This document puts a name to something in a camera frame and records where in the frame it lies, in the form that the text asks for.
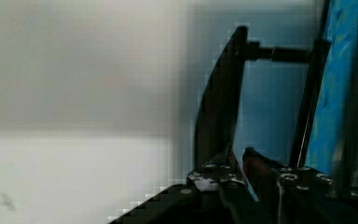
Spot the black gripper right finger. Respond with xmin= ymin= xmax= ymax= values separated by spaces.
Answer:
xmin=242 ymin=147 xmax=335 ymax=224

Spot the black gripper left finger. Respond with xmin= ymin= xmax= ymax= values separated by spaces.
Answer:
xmin=186 ymin=145 xmax=256 ymax=201

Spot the black oven door handle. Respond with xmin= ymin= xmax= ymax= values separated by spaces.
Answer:
xmin=194 ymin=26 xmax=311 ymax=168

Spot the steel toaster oven blue door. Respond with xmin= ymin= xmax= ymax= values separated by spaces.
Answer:
xmin=189 ymin=0 xmax=358 ymax=190

